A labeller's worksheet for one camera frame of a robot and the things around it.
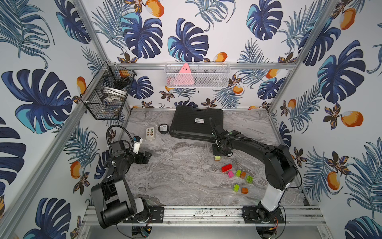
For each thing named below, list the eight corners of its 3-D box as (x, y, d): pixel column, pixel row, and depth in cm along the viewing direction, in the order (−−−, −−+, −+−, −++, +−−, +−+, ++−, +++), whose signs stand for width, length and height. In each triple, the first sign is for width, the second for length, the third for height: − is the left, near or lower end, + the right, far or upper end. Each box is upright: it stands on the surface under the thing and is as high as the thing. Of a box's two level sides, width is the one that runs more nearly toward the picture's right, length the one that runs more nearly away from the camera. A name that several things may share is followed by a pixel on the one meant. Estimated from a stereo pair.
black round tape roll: (157, 134, 108) (157, 132, 106) (159, 125, 113) (158, 123, 111) (168, 134, 108) (168, 132, 106) (169, 125, 113) (169, 123, 111)
